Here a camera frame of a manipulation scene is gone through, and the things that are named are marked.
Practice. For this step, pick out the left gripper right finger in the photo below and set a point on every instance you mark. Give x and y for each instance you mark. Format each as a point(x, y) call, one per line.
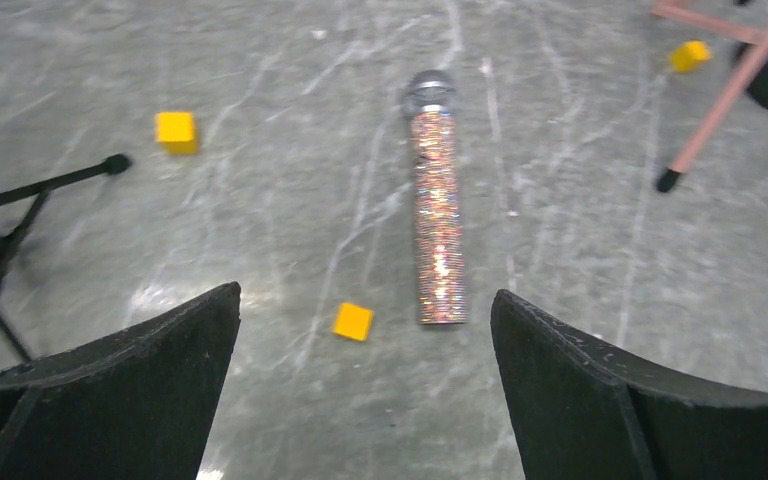
point(582, 408)

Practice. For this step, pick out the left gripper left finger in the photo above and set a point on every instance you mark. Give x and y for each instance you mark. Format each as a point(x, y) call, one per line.
point(135, 404)

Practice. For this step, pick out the yellow cube near music stand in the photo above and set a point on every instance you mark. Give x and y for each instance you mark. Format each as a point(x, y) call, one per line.
point(688, 56)

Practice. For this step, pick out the pink music stand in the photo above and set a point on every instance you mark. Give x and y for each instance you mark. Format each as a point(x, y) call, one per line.
point(679, 12)

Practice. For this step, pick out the yellow cube front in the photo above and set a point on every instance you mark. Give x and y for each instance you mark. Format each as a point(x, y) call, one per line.
point(353, 322)

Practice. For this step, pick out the yellow cube left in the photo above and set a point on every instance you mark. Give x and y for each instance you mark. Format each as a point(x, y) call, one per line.
point(176, 132)

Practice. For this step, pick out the glitter silver-head microphone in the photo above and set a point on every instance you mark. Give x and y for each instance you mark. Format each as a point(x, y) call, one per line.
point(428, 106)

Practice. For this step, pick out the black shock-mount tripod stand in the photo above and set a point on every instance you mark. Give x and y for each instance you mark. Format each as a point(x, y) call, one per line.
point(39, 192)

